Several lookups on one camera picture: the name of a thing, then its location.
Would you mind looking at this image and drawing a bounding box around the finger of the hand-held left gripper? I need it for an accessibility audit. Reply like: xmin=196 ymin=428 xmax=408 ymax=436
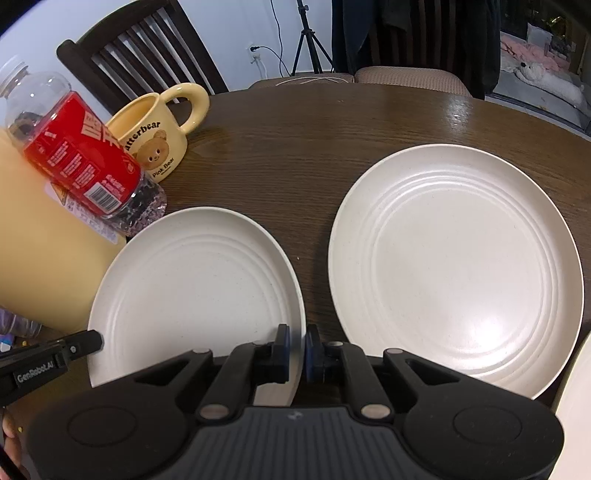
xmin=0 ymin=330 xmax=103 ymax=365

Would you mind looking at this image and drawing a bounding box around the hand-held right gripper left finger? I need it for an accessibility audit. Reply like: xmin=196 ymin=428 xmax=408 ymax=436
xmin=134 ymin=324 xmax=293 ymax=423

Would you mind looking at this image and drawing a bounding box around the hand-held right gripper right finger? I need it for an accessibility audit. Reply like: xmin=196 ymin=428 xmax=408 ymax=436
xmin=305 ymin=324 xmax=462 ymax=421

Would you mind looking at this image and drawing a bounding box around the cream round plate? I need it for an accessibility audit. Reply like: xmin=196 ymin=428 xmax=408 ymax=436
xmin=87 ymin=206 xmax=306 ymax=408
xmin=328 ymin=144 xmax=584 ymax=401
xmin=551 ymin=331 xmax=591 ymax=480

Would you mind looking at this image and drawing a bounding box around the person's left hand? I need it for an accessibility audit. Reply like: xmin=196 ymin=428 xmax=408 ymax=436
xmin=1 ymin=411 xmax=27 ymax=468

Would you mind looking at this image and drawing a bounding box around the clear drinking glass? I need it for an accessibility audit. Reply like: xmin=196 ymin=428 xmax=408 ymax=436
xmin=0 ymin=309 xmax=43 ymax=344

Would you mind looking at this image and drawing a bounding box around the yellow thermos jug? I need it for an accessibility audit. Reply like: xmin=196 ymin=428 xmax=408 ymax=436
xmin=0 ymin=126 xmax=129 ymax=334

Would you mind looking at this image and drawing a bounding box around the plastic bottle with red label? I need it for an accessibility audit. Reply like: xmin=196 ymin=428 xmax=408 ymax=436
xmin=0 ymin=54 xmax=168 ymax=237

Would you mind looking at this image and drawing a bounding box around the yellow bear mug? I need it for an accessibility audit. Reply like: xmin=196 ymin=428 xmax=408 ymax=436
xmin=104 ymin=82 xmax=211 ymax=182

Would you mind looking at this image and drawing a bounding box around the brown chair seat cushion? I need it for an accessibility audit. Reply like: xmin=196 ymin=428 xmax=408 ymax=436
xmin=249 ymin=71 xmax=355 ymax=91
xmin=355 ymin=66 xmax=472 ymax=97

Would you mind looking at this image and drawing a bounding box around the dark wooden chair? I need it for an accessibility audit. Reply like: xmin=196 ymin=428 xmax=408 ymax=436
xmin=56 ymin=0 xmax=230 ymax=116

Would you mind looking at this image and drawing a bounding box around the black tripod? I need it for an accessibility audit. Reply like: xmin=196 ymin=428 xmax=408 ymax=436
xmin=290 ymin=0 xmax=334 ymax=75

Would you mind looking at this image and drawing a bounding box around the chair with dark jacket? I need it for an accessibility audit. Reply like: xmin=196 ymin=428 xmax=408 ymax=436
xmin=331 ymin=0 xmax=503 ymax=100

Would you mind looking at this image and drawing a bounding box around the white plush toy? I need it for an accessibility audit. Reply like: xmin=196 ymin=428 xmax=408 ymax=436
xmin=514 ymin=60 xmax=588 ymax=112

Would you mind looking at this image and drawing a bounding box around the pink blanket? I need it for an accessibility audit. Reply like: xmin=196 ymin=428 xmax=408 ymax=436
xmin=501 ymin=39 xmax=578 ymax=70

